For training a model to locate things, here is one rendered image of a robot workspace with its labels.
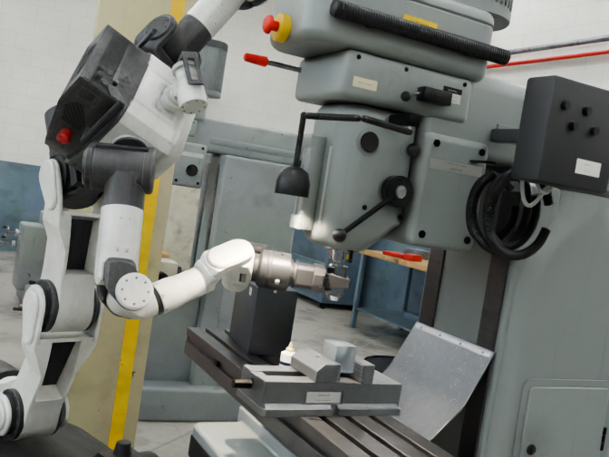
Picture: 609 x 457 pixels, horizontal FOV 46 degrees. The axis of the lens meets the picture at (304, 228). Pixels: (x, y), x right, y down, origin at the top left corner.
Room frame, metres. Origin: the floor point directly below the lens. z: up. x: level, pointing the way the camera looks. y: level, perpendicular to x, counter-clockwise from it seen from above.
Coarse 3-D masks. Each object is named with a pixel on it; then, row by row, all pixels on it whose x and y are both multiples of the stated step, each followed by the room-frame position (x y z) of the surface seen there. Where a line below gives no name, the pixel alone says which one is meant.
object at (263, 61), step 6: (246, 54) 1.62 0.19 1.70; (252, 54) 1.62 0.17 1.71; (246, 60) 1.62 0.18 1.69; (252, 60) 1.62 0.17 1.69; (258, 60) 1.63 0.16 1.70; (264, 60) 1.63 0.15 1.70; (270, 60) 1.65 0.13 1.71; (264, 66) 1.65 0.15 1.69; (276, 66) 1.66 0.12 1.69; (282, 66) 1.66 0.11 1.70; (288, 66) 1.67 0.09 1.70; (294, 66) 1.68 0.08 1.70; (300, 72) 1.68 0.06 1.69
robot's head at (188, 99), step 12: (180, 72) 1.67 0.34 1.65; (192, 72) 1.68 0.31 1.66; (180, 84) 1.66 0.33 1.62; (168, 96) 1.69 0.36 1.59; (180, 96) 1.65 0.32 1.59; (192, 96) 1.64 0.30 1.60; (204, 96) 1.66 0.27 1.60; (180, 108) 1.66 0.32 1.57; (192, 108) 1.67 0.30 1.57; (204, 108) 1.68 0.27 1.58
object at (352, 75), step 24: (312, 72) 1.63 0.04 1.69; (336, 72) 1.53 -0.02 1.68; (360, 72) 1.51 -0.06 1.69; (384, 72) 1.54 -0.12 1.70; (408, 72) 1.56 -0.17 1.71; (432, 72) 1.60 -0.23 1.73; (312, 96) 1.62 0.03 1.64; (336, 96) 1.53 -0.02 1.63; (360, 96) 1.52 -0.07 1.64; (384, 96) 1.54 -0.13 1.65; (456, 96) 1.62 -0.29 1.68; (456, 120) 1.64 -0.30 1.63
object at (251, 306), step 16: (256, 288) 1.95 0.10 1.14; (288, 288) 2.01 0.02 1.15; (240, 304) 2.08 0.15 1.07; (256, 304) 1.95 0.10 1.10; (272, 304) 1.96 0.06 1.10; (288, 304) 1.98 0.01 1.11; (240, 320) 2.06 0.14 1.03; (256, 320) 1.95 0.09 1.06; (272, 320) 1.97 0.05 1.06; (288, 320) 1.98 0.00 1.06; (240, 336) 2.03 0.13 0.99; (256, 336) 1.95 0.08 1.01; (272, 336) 1.97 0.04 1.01; (288, 336) 1.99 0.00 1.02; (256, 352) 1.96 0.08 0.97; (272, 352) 1.97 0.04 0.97
